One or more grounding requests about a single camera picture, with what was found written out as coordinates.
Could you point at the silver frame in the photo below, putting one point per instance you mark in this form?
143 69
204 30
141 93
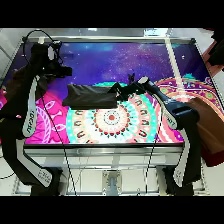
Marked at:
106 156

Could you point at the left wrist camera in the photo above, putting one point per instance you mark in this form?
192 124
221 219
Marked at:
56 50

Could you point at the dark red garment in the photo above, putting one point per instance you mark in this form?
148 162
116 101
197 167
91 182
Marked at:
213 156

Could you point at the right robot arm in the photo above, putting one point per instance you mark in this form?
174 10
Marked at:
180 120

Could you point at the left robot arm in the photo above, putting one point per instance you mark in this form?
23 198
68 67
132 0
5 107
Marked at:
28 113

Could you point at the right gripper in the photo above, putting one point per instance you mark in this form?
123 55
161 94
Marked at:
135 88

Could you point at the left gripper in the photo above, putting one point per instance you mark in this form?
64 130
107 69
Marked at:
61 71

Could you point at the black T-shirt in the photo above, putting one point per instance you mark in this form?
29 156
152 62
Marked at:
90 96

